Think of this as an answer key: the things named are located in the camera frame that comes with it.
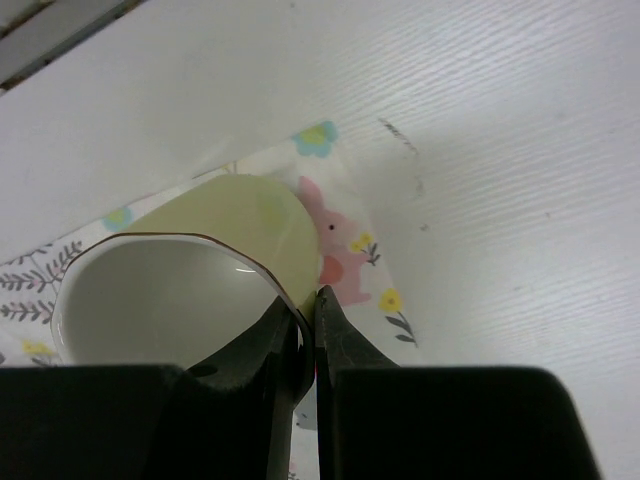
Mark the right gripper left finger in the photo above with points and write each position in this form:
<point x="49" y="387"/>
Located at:
<point x="229" y="417"/>

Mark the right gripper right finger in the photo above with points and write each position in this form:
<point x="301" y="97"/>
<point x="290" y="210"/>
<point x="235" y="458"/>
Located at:
<point x="379" y="420"/>

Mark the pale yellow mug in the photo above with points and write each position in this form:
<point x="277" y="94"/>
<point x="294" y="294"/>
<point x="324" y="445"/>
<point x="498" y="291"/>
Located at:
<point x="186" y="279"/>

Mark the animal print cloth placemat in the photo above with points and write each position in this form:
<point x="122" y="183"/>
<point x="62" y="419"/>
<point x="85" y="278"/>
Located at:
<point x="352" y="260"/>

